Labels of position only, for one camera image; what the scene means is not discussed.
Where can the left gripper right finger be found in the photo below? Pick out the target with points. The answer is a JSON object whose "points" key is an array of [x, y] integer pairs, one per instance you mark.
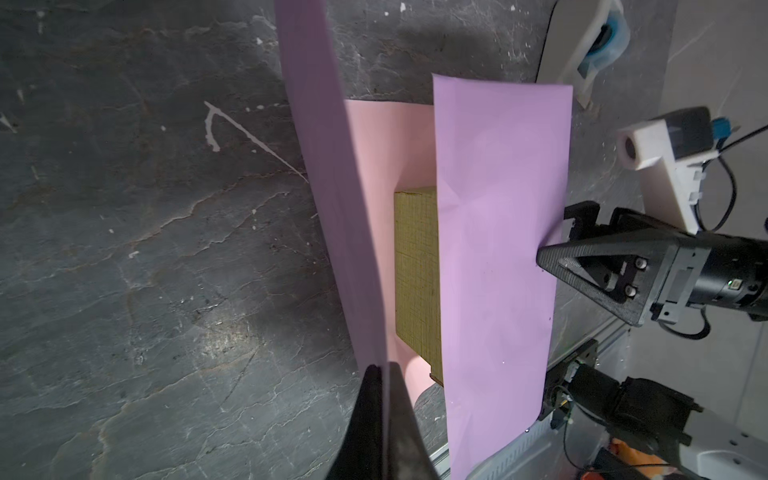
{"points": [[404, 454]]}

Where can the white tape dispenser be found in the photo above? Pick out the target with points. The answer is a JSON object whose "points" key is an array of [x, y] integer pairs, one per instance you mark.
{"points": [[583, 38]]}

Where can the pink wrapping paper sheet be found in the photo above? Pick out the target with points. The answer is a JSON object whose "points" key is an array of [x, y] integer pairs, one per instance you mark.
{"points": [[497, 154]]}

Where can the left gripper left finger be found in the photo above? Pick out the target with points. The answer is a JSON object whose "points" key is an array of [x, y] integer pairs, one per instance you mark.
{"points": [[361, 453]]}

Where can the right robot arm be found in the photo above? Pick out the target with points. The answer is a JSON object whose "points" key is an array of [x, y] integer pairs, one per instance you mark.
{"points": [[663, 409]]}

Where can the green gift box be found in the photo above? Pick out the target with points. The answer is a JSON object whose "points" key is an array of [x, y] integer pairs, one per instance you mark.
{"points": [[417, 275]]}

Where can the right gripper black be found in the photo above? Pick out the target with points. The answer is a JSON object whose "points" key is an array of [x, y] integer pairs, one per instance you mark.
{"points": [[636, 267]]}

